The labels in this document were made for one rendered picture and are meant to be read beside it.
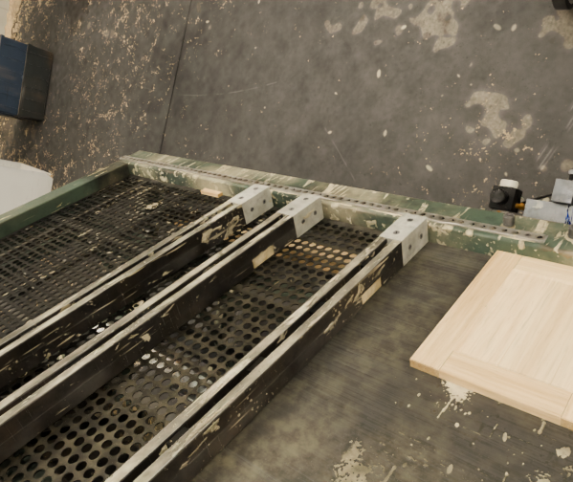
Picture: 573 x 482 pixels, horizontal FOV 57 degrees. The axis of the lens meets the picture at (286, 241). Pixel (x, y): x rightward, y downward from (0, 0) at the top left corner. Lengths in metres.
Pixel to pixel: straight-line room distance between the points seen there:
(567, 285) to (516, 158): 1.12
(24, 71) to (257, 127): 2.52
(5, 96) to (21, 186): 0.75
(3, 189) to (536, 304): 4.07
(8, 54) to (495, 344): 4.46
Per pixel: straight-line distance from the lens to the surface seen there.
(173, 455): 0.87
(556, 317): 1.12
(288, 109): 2.87
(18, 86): 4.97
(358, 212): 1.44
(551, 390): 0.97
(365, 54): 2.68
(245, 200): 1.56
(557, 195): 1.41
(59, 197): 2.10
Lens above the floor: 2.13
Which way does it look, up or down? 51 degrees down
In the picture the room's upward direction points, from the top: 85 degrees counter-clockwise
